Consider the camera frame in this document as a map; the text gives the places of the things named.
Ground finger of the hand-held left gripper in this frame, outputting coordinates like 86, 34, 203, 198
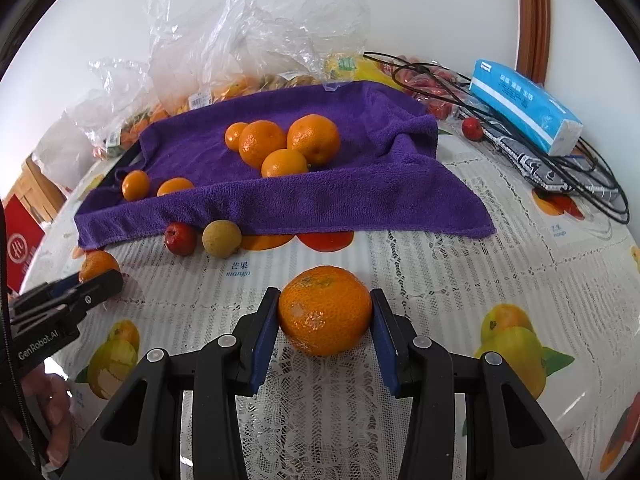
46, 273, 83, 294
61, 269, 125, 319

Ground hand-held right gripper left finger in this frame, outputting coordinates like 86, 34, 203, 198
60, 287, 281, 480

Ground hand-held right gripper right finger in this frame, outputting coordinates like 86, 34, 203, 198
369, 288, 586, 480

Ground small orange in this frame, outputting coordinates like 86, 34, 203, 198
156, 177, 195, 197
121, 170, 151, 202
224, 122, 249, 152
79, 250, 121, 283

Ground large orange with pale mark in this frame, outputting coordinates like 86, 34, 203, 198
277, 266, 373, 357

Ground medium orange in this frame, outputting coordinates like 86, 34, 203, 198
260, 148, 308, 179
238, 120, 287, 169

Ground person's left hand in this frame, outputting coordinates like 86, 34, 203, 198
17, 362, 77, 472

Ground red cardboard box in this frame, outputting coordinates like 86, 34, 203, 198
2, 196, 47, 293

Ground wooden chair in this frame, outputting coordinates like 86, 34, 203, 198
0, 155, 66, 223

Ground yellowish round longan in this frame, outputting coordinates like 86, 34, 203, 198
202, 220, 242, 258

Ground white plastic bag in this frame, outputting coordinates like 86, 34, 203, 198
32, 112, 96, 191

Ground purple towel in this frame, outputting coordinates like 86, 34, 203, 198
74, 82, 497, 252

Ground clear bag of leafy tangerines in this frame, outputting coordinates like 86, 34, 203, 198
65, 59, 171, 161

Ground white power strip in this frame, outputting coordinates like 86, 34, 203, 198
482, 122, 621, 206

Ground red sausage packet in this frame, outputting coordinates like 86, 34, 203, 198
375, 55, 473, 121

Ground clear plastic bag of oranges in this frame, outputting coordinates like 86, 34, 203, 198
147, 0, 281, 113

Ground yellow snack packet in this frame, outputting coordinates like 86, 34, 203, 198
325, 54, 401, 92

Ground blue tissue pack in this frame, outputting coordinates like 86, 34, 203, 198
468, 58, 584, 157

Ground clear plastic bag of longans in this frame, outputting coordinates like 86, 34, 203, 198
240, 0, 371, 91

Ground black coiled cable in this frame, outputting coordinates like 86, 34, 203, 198
362, 51, 631, 224

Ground brown wooden frame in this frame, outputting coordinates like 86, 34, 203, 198
515, 0, 551, 83

